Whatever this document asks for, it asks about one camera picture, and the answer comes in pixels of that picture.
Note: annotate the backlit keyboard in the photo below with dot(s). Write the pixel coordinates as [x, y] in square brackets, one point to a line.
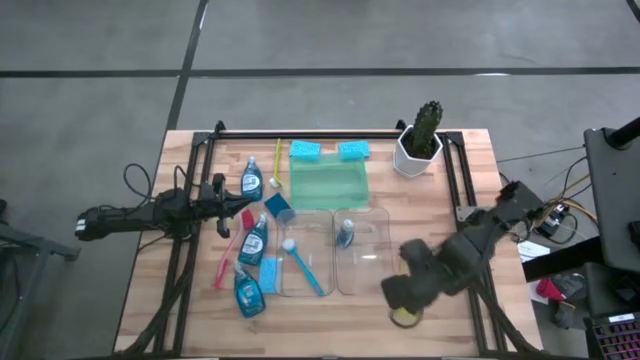
[615, 337]

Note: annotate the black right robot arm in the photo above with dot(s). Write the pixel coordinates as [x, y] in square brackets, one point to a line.
[475, 250]

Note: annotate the red object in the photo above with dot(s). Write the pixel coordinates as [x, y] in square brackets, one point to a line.
[547, 289]

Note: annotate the black aluminium frame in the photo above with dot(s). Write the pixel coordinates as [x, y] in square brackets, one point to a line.
[325, 135]

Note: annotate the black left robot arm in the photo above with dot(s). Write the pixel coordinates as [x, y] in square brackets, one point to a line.
[125, 217]

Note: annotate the black frame clamp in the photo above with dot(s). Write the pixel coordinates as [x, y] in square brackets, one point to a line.
[220, 126]
[400, 125]

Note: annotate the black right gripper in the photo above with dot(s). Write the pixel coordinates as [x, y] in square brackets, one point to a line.
[412, 280]

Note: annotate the translucent green plastic bin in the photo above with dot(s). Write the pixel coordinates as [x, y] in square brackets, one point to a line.
[327, 185]

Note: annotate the red dish brush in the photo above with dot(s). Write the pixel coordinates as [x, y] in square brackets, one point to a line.
[247, 220]

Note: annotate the yellow dish brush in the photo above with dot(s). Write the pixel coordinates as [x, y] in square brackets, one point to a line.
[277, 160]

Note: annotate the clear plastic bin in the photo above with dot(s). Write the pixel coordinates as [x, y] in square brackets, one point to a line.
[310, 225]
[370, 270]

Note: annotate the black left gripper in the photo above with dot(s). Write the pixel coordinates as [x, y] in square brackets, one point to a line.
[220, 205]

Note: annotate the grey metal stand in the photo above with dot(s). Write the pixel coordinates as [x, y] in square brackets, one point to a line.
[30, 245]

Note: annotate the grey metal bracket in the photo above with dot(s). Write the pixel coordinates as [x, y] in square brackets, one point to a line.
[467, 213]

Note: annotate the small blue black device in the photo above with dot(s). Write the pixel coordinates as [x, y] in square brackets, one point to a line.
[552, 222]

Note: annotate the white paper sheet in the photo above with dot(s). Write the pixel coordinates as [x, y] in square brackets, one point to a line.
[532, 250]

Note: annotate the light blue sponge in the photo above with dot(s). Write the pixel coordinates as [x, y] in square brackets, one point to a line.
[353, 150]
[268, 275]
[305, 150]

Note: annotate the black pole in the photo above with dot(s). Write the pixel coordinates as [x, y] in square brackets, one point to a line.
[625, 132]

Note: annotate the green cactus plant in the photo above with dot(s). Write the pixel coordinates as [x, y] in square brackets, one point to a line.
[426, 127]

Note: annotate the dark blue sponge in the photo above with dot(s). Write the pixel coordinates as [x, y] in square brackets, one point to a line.
[277, 205]

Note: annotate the blue dish soap bottle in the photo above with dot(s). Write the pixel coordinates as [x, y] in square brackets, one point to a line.
[345, 235]
[251, 182]
[252, 245]
[248, 297]

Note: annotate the lime green dish brush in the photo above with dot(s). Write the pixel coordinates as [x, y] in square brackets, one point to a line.
[406, 316]

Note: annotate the blue dish brush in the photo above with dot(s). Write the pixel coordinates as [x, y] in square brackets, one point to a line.
[305, 270]

